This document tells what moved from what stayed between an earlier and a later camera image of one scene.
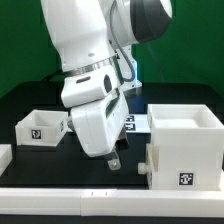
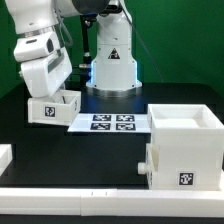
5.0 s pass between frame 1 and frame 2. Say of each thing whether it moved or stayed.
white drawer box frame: stayed
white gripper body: moved
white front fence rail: stayed
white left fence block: stayed
